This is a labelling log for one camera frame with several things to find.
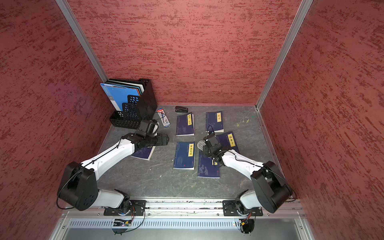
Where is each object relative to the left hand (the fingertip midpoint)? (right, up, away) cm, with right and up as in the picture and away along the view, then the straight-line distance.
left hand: (161, 142), depth 87 cm
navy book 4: (+13, -9, +5) cm, 17 cm away
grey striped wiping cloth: (+23, -2, +5) cm, 24 cm away
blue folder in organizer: (-27, +29, +3) cm, 40 cm away
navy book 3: (+42, -1, +11) cm, 43 cm away
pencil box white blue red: (-4, +15, +24) cm, 28 cm away
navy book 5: (+26, -15, 0) cm, 30 cm away
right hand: (+28, -7, +3) cm, 29 cm away
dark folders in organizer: (-17, +35, +3) cm, 39 cm away
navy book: (+13, +9, +20) cm, 26 cm away
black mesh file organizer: (-18, +26, +5) cm, 32 cm away
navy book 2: (+34, +11, +21) cm, 42 cm away
